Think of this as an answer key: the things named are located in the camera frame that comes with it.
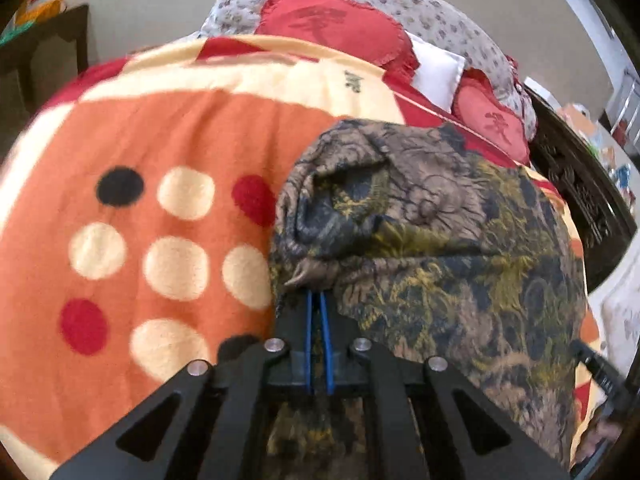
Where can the white ornate chair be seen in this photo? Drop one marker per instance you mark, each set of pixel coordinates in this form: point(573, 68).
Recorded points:
point(625, 310)

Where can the floral patterned garment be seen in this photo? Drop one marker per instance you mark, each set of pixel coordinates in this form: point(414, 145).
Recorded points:
point(450, 240)

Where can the red orange printed blanket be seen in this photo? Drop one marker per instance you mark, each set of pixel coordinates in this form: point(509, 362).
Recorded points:
point(150, 135)

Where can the pile of assorted small goods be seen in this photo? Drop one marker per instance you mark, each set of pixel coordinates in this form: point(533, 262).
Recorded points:
point(620, 130)

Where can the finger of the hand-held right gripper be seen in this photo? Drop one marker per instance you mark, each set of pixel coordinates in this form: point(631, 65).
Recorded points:
point(597, 367)

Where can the white square pillow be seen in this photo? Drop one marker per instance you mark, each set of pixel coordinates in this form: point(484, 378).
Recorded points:
point(435, 70)

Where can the red heart-shaped pillow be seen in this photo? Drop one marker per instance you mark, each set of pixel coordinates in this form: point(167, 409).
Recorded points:
point(492, 120)
point(325, 20)

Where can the dark carved wooden cabinet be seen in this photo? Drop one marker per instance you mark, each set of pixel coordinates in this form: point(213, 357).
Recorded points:
point(575, 185)

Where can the person's right hand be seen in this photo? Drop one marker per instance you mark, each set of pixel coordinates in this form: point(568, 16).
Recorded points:
point(602, 435)

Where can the orange and green bundle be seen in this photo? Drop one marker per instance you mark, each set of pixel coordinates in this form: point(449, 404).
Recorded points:
point(40, 10)

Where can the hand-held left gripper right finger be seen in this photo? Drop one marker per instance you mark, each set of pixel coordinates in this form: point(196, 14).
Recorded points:
point(325, 340)

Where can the dark wooden side table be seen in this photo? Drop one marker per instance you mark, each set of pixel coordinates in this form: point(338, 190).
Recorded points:
point(45, 60)

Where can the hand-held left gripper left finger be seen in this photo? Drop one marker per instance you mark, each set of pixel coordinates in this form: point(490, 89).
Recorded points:
point(309, 340)

